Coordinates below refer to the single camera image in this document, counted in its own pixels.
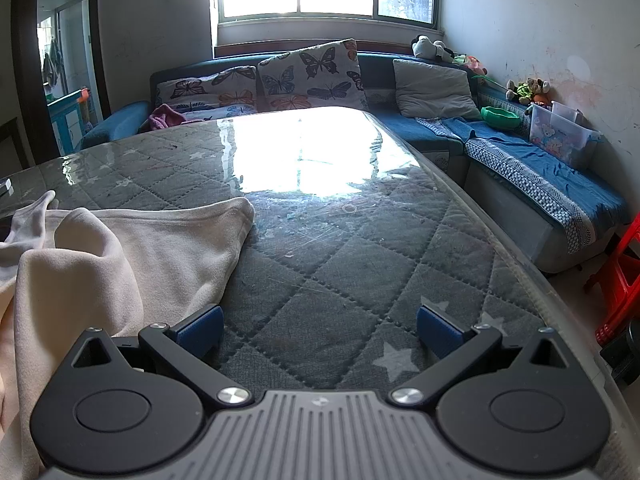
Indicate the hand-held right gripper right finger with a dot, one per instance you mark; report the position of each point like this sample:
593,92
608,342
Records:
439,331

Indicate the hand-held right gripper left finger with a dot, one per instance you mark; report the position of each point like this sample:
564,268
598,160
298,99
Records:
200,331

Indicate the cream cloth garment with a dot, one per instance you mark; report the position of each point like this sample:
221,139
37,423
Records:
100,260

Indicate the dark object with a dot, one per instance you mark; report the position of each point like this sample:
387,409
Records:
622,355

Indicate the red plastic stool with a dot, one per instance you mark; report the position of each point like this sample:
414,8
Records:
620,270

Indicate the blue sofa cloth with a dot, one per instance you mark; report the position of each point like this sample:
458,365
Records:
550,170

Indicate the pink cloth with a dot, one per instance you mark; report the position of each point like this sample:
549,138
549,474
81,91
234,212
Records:
165,117

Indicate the green bowl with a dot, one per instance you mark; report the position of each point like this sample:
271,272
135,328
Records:
500,119

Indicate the clear plastic storage box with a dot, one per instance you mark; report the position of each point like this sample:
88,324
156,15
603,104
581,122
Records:
560,140

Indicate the small butterfly print pillow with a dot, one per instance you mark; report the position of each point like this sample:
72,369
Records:
210,91

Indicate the grey pillow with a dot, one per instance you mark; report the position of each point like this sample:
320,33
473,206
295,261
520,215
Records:
435,87

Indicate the blue cabinet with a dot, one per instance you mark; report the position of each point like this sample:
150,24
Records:
67,120

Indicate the brown and green plush toys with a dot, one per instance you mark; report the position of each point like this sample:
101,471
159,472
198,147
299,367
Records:
527,91

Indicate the pink toy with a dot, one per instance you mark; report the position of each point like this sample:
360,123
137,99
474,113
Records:
474,65

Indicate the blue corner sofa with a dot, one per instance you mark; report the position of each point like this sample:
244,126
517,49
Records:
380,69

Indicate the large butterfly print pillow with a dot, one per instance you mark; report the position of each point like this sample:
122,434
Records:
310,75

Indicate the panda plush toy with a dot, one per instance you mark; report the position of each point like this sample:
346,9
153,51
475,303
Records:
425,47

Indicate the dark brown door frame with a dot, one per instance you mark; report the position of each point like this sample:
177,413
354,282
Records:
30,60

